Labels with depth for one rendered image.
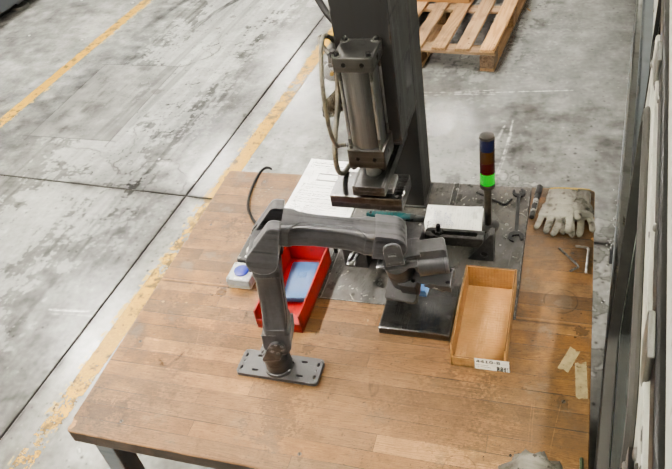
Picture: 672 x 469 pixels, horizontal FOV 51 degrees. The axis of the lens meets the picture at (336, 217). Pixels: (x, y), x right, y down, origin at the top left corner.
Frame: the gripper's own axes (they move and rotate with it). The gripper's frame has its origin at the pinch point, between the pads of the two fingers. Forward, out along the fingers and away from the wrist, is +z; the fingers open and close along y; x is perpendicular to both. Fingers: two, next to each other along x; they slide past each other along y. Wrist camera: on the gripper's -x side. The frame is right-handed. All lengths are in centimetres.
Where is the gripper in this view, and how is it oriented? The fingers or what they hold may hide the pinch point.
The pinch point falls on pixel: (409, 290)
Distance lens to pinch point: 158.0
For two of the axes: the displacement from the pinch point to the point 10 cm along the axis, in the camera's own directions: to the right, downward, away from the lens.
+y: 2.2, -9.1, 3.5
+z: 2.2, 3.9, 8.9
